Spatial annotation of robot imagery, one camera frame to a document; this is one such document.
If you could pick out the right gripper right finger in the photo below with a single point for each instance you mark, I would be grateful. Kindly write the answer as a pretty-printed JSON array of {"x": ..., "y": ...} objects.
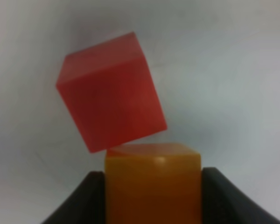
[{"x": 224, "y": 203}]

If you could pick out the red block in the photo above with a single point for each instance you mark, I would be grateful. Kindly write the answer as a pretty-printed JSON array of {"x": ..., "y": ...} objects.
[{"x": 110, "y": 94}]

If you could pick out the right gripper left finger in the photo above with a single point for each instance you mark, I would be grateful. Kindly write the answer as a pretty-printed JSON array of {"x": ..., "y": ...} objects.
[{"x": 86, "y": 205}]

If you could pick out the orange block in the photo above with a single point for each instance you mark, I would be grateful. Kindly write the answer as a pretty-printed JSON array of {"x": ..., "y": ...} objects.
[{"x": 153, "y": 184}]

